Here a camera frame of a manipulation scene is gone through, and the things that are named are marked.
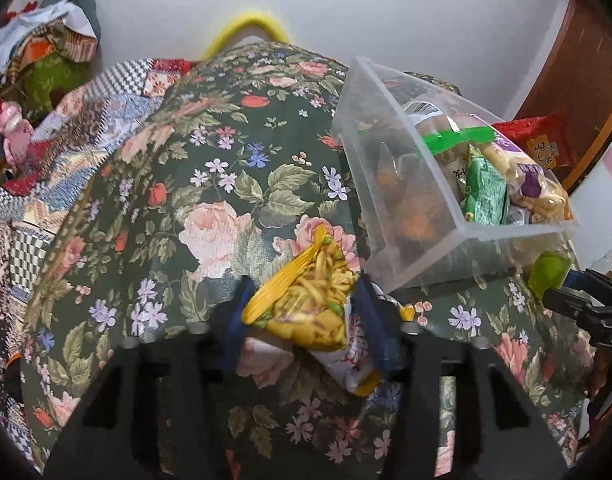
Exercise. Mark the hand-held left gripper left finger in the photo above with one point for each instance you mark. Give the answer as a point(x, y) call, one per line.
point(231, 320)

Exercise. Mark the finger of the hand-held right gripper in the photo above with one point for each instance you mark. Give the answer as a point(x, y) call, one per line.
point(593, 280)
point(566, 301)

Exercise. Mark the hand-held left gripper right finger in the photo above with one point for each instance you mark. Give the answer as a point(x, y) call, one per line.
point(383, 320)

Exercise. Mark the green round snack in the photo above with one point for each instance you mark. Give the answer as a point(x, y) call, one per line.
point(546, 272)

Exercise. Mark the yellow snack packet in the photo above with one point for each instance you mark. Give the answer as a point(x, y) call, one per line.
point(306, 305)

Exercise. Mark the purple label snack packet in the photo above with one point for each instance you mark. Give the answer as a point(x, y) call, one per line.
point(536, 180)

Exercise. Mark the clear plastic storage box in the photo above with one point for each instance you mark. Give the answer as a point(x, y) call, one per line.
point(426, 210)

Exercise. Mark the clear bag of fried snacks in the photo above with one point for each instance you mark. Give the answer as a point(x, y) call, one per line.
point(411, 200)

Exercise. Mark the green snack packet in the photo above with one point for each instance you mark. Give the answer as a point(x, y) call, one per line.
point(483, 190)

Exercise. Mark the red snack packet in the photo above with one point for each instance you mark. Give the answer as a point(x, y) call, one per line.
point(536, 140)

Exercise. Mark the clear bag with green strip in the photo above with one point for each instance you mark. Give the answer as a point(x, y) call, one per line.
point(451, 127)

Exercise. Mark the white sliding door with hearts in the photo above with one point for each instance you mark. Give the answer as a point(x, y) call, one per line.
point(603, 200)

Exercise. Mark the floral blanket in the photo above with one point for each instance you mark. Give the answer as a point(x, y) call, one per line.
point(210, 185)

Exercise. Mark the wooden wardrobe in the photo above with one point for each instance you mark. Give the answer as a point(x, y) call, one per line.
point(581, 70)

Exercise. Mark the patchwork quilt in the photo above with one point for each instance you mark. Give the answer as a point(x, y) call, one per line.
point(60, 150)

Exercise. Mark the pink rabbit toy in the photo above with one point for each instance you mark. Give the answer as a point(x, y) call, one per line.
point(16, 130)

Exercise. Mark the yellow foam tube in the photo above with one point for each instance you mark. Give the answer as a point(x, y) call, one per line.
point(246, 27)

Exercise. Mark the pile of clothes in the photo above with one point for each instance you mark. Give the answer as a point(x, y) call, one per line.
point(30, 40)

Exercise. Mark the grey cushion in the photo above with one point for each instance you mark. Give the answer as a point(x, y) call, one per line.
point(80, 7)

